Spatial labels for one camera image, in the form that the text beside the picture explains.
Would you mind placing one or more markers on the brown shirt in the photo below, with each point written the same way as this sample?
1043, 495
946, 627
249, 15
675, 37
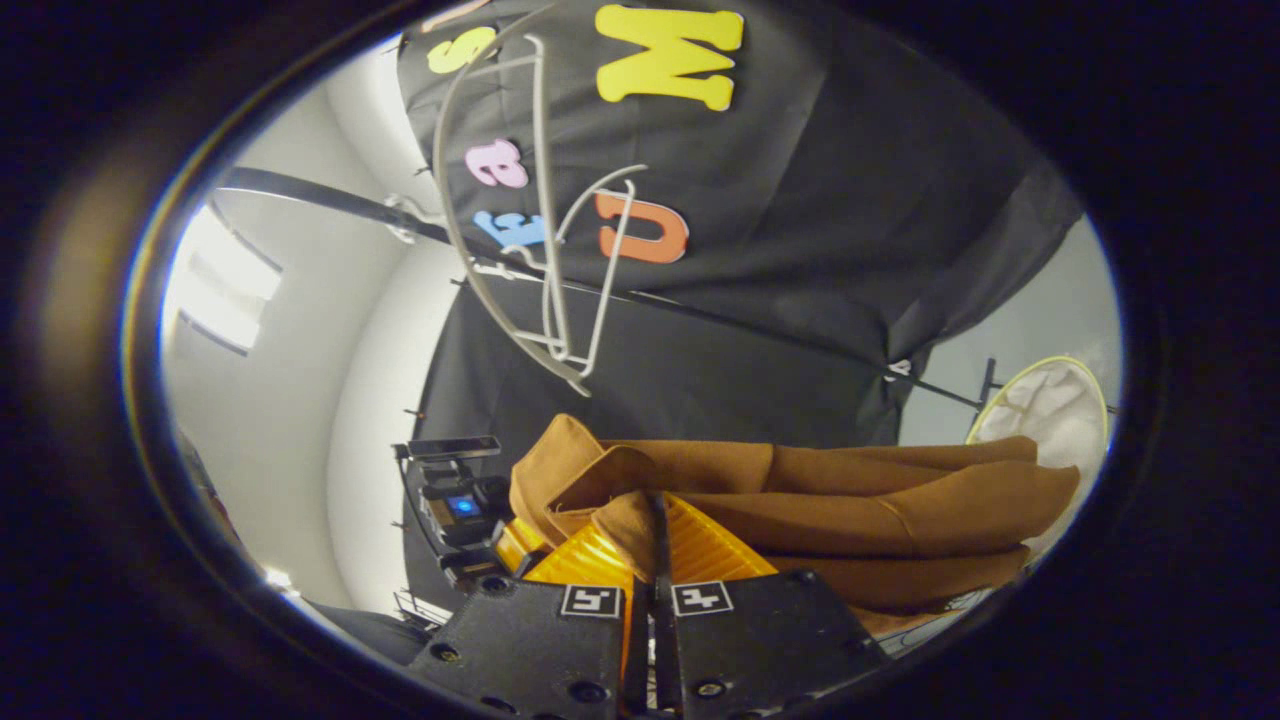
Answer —
900, 500

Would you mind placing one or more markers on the grey tape wrap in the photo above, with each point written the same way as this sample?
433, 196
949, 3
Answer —
402, 222

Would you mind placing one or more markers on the white hanger with taped hook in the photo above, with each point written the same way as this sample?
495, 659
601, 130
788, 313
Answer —
570, 380

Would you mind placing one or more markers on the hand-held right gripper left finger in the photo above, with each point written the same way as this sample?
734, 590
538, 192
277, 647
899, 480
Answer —
530, 650

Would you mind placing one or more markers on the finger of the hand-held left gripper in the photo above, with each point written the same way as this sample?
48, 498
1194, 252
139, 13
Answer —
518, 548

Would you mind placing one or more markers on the white laundry hamper yellow rim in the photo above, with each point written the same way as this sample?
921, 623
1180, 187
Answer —
1060, 410

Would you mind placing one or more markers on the white plastic hanger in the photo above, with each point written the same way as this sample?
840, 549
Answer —
612, 275

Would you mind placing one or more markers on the black backdrop cloth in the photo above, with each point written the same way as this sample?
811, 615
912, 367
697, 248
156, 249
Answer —
850, 200

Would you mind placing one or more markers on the ceiling light panel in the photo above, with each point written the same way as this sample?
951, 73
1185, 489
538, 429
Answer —
215, 290

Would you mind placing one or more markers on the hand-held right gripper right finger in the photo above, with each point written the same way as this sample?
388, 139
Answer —
770, 640

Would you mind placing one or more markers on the black clothes rack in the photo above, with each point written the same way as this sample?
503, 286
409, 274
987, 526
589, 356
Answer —
320, 198

